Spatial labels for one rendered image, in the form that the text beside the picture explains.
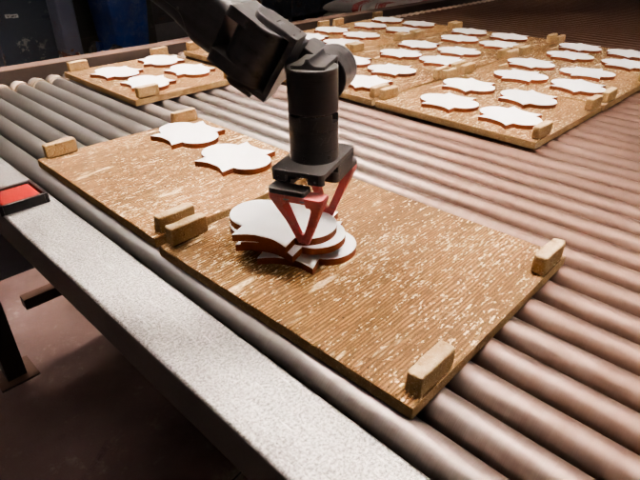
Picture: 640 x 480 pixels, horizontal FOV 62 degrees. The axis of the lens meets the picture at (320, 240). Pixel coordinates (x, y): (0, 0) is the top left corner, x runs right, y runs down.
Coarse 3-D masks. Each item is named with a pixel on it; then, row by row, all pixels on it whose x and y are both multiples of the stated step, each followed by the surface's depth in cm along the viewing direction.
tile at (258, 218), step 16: (240, 208) 72; (256, 208) 72; (272, 208) 72; (304, 208) 72; (240, 224) 68; (256, 224) 68; (272, 224) 68; (288, 224) 68; (304, 224) 68; (320, 224) 68; (336, 224) 68; (240, 240) 66; (256, 240) 66; (272, 240) 65; (288, 240) 65; (320, 240) 66
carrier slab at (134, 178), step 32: (224, 128) 113; (64, 160) 97; (96, 160) 97; (128, 160) 97; (160, 160) 97; (192, 160) 97; (96, 192) 86; (128, 192) 86; (160, 192) 86; (192, 192) 86; (224, 192) 86; (256, 192) 86; (128, 224) 78
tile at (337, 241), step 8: (336, 216) 73; (336, 232) 68; (344, 232) 68; (336, 240) 67; (344, 240) 68; (248, 248) 67; (256, 248) 67; (264, 248) 67; (272, 248) 66; (296, 248) 65; (304, 248) 65; (312, 248) 65; (320, 248) 65; (328, 248) 66; (336, 248) 66; (288, 256) 65; (296, 256) 65
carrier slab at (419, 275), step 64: (384, 192) 86; (192, 256) 69; (256, 256) 69; (384, 256) 69; (448, 256) 69; (512, 256) 69; (320, 320) 58; (384, 320) 58; (448, 320) 58; (384, 384) 50
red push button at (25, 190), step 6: (18, 186) 90; (24, 186) 90; (0, 192) 87; (6, 192) 87; (12, 192) 87; (18, 192) 87; (24, 192) 87; (30, 192) 87; (36, 192) 87; (0, 198) 86; (6, 198) 86; (12, 198) 86; (18, 198) 86; (0, 204) 84
